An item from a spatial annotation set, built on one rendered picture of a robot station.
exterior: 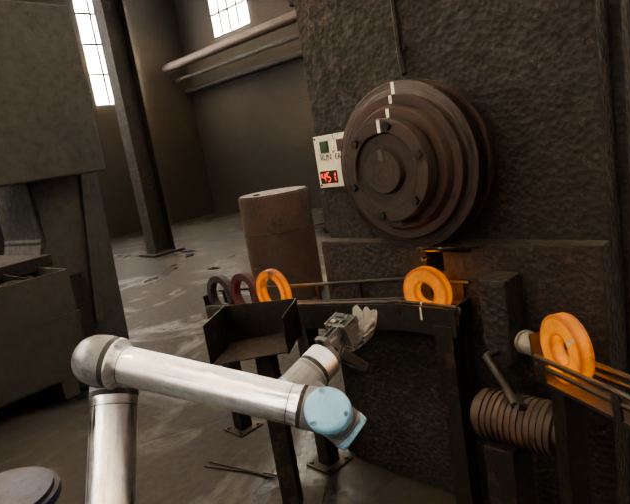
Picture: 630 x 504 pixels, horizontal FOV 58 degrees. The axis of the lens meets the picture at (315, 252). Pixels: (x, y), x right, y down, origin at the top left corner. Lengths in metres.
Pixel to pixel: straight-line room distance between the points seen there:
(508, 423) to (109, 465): 0.93
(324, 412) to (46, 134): 2.99
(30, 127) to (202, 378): 2.76
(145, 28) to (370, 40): 11.38
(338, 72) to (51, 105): 2.31
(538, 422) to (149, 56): 12.10
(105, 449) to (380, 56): 1.32
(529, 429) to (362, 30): 1.24
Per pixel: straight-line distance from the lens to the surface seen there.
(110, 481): 1.43
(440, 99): 1.54
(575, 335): 1.28
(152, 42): 13.10
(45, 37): 3.98
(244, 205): 4.52
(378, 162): 1.56
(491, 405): 1.52
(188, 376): 1.25
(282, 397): 1.18
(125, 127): 8.38
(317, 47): 2.02
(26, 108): 3.80
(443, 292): 1.67
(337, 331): 1.41
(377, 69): 1.85
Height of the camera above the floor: 1.22
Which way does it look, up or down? 11 degrees down
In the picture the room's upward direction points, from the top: 9 degrees counter-clockwise
